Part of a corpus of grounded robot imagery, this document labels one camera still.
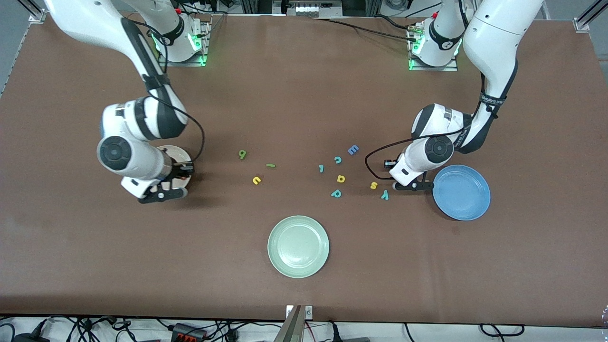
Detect beige round plate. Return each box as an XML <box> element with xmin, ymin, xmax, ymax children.
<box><xmin>156</xmin><ymin>145</ymin><xmax>193</xmax><ymax>187</ymax></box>

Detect blue round plate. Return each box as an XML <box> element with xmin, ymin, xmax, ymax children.
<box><xmin>432</xmin><ymin>164</ymin><xmax>491</xmax><ymax>221</ymax></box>

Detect brown table cover mat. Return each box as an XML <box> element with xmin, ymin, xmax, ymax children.
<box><xmin>0</xmin><ymin>12</ymin><xmax>608</xmax><ymax>328</ymax></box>

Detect pale green round plate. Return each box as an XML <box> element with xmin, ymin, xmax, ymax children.
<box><xmin>267</xmin><ymin>215</ymin><xmax>330</xmax><ymax>279</ymax></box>

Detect black power strip red switches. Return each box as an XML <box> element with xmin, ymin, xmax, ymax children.
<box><xmin>171</xmin><ymin>323</ymin><xmax>208</xmax><ymax>342</ymax></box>

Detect grey box with white connector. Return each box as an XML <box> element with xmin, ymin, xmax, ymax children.
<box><xmin>273</xmin><ymin>0</ymin><xmax>343</xmax><ymax>18</ymax></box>

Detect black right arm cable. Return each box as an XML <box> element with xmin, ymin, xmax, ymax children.
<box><xmin>121</xmin><ymin>17</ymin><xmax>206</xmax><ymax>164</ymax></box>

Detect black right arm strap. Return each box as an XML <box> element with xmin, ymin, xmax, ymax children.
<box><xmin>142</xmin><ymin>74</ymin><xmax>171</xmax><ymax>91</ymax></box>

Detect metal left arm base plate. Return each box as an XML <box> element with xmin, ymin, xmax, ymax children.
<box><xmin>408</xmin><ymin>21</ymin><xmax>459</xmax><ymax>72</ymax></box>

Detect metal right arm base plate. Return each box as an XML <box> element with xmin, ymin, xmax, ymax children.
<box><xmin>158</xmin><ymin>14</ymin><xmax>212</xmax><ymax>67</ymax></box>

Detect tangled black cable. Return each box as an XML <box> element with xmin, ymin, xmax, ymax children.
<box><xmin>36</xmin><ymin>316</ymin><xmax>131</xmax><ymax>342</ymax></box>

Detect long black table cable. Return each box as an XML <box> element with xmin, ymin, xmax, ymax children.
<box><xmin>311</xmin><ymin>17</ymin><xmax>419</xmax><ymax>43</ymax></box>

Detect looped black cable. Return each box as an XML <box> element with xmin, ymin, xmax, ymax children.
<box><xmin>479</xmin><ymin>323</ymin><xmax>526</xmax><ymax>337</ymax></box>

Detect aluminium camera post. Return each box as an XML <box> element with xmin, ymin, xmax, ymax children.
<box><xmin>275</xmin><ymin>305</ymin><xmax>304</xmax><ymax>342</ymax></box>

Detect aluminium frame profile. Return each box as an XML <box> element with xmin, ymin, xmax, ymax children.
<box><xmin>573</xmin><ymin>0</ymin><xmax>608</xmax><ymax>33</ymax></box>
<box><xmin>18</xmin><ymin>0</ymin><xmax>48</xmax><ymax>23</ymax></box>

